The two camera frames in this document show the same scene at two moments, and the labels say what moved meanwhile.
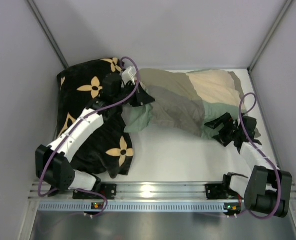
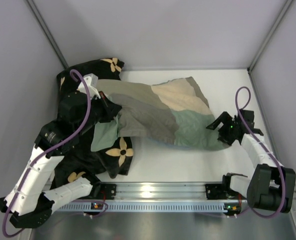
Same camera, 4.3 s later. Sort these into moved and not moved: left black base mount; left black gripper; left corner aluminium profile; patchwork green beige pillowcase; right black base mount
Moved: patchwork green beige pillowcase; left black gripper
Not moved: left black base mount; left corner aluminium profile; right black base mount
